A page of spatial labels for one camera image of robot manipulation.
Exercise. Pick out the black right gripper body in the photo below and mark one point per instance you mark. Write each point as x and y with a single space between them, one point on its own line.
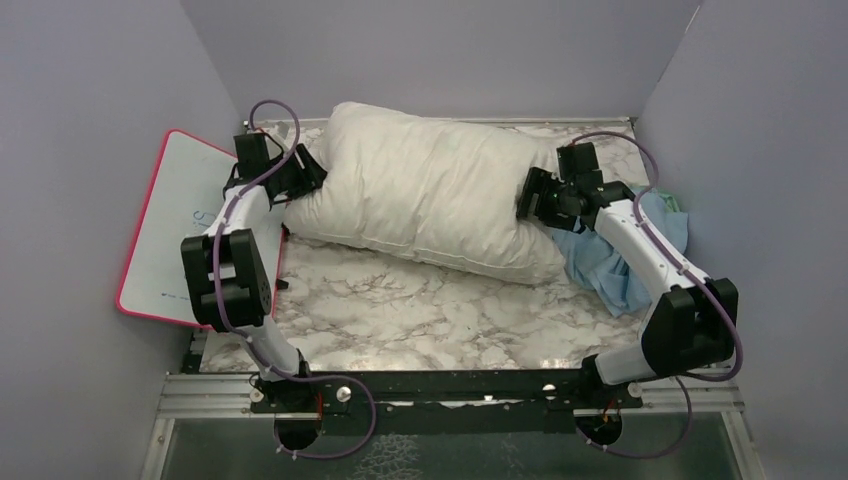
557 211

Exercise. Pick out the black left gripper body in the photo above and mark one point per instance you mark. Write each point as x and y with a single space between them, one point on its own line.
293 179

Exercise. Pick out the light blue pillowcase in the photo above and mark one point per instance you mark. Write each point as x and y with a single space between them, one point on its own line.
593 264

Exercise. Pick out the white pillow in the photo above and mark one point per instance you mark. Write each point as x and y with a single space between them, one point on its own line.
433 191

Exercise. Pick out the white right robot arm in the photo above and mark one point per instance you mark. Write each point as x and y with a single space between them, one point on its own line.
691 321

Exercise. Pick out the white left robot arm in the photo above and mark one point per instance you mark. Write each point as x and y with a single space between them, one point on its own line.
228 286

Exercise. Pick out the green patterned cloth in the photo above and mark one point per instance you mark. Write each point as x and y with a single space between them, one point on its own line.
668 202

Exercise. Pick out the pink framed whiteboard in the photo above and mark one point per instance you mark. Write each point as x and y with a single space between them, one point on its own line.
184 197

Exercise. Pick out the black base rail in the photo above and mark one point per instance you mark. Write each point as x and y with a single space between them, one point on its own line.
437 402

